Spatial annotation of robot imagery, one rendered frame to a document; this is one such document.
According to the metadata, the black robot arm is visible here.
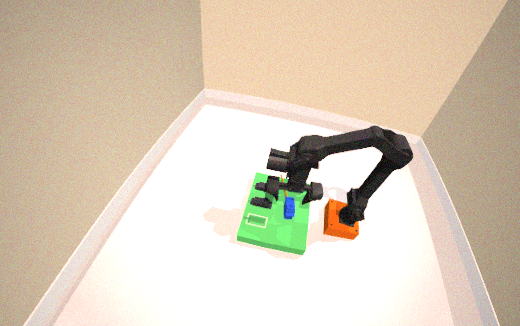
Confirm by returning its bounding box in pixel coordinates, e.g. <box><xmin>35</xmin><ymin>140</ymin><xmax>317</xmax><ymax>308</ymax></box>
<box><xmin>266</xmin><ymin>126</ymin><xmax>414</xmax><ymax>228</ymax></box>

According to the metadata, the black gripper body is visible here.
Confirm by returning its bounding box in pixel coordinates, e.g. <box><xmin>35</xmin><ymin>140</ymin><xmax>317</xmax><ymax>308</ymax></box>
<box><xmin>266</xmin><ymin>172</ymin><xmax>323</xmax><ymax>201</ymax></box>

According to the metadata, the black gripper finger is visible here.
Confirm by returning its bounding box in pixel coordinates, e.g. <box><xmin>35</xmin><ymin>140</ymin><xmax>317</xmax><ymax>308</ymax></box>
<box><xmin>270</xmin><ymin>191</ymin><xmax>279</xmax><ymax>202</ymax></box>
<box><xmin>302</xmin><ymin>191</ymin><xmax>317</xmax><ymax>205</ymax></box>

